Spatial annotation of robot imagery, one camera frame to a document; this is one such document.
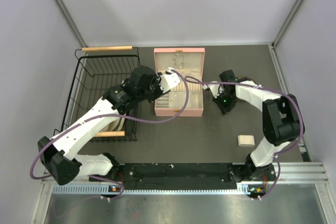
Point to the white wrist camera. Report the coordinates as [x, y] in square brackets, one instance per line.
[213, 88]
[169, 79]

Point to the cream dark rimmed plate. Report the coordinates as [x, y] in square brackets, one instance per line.
[118, 124]

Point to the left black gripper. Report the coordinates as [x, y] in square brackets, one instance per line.
[159, 93]

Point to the grey slotted cable duct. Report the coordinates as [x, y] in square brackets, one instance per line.
[113, 189]

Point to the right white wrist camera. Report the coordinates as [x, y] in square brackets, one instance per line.
[213, 88]

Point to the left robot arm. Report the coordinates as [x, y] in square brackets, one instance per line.
[61, 154]

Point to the small beige pillow block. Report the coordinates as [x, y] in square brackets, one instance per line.
[246, 140]

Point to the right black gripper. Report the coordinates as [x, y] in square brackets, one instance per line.
[224, 109]

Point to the pink jewelry box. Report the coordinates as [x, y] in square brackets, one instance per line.
[187, 62]

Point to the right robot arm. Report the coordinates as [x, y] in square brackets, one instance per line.
[281, 124]

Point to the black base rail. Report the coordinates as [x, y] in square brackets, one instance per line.
[185, 175]

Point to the black wire basket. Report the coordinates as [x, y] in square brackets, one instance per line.
[95, 73]

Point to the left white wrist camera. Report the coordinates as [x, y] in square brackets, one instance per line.
[169, 79]

